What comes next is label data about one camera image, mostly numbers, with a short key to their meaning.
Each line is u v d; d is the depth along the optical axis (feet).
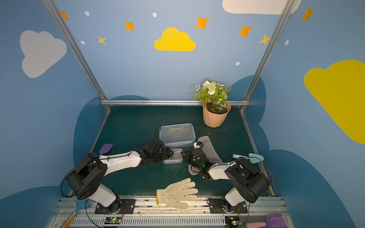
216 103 3.25
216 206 2.44
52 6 2.25
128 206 2.46
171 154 2.81
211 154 3.09
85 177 1.45
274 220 2.31
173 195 2.57
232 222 2.34
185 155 2.77
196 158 2.26
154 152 2.32
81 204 2.37
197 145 2.79
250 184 1.49
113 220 2.34
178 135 3.30
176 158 2.85
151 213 2.40
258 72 3.16
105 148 3.13
